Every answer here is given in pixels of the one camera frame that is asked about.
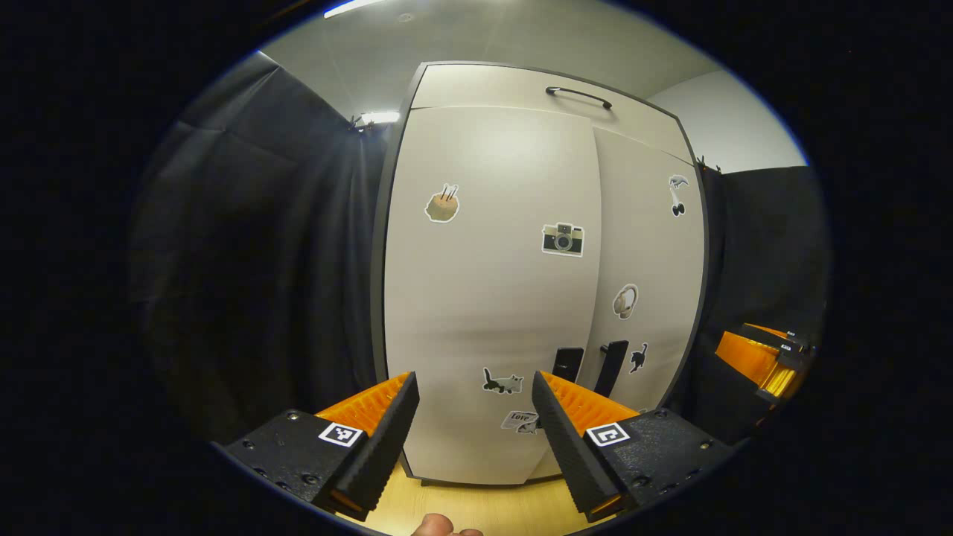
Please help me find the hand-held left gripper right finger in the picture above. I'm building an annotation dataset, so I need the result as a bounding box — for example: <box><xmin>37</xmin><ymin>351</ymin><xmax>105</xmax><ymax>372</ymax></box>
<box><xmin>531</xmin><ymin>370</ymin><xmax>734</xmax><ymax>522</ymax></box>

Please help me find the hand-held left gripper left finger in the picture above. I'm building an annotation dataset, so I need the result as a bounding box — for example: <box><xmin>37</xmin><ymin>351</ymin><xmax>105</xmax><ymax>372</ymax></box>
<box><xmin>223</xmin><ymin>371</ymin><xmax>420</xmax><ymax>522</ymax></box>

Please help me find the white and grey shoe cabinet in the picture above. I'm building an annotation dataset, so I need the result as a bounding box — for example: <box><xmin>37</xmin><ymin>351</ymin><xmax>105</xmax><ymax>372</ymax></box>
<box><xmin>370</xmin><ymin>61</ymin><xmax>710</xmax><ymax>486</ymax></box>

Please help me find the beige cabinet drawer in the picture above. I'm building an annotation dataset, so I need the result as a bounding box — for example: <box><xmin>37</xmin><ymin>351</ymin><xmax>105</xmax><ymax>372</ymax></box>
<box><xmin>409</xmin><ymin>63</ymin><xmax>693</xmax><ymax>161</ymax></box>

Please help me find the black backdrop cloth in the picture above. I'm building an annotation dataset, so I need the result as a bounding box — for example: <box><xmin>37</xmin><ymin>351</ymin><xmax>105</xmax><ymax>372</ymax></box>
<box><xmin>681</xmin><ymin>165</ymin><xmax>831</xmax><ymax>447</ymax></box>
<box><xmin>127</xmin><ymin>52</ymin><xmax>389</xmax><ymax>447</ymax></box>

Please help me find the black door handle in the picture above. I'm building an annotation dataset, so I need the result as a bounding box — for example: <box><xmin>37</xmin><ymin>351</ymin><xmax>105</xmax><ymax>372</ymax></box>
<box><xmin>552</xmin><ymin>348</ymin><xmax>585</xmax><ymax>384</ymax></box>
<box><xmin>593</xmin><ymin>340</ymin><xmax>630</xmax><ymax>399</ymax></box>

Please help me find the black drawer handle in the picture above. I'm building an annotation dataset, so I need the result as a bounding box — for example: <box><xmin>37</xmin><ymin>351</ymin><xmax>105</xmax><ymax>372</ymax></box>
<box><xmin>545</xmin><ymin>86</ymin><xmax>613</xmax><ymax>110</ymax></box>

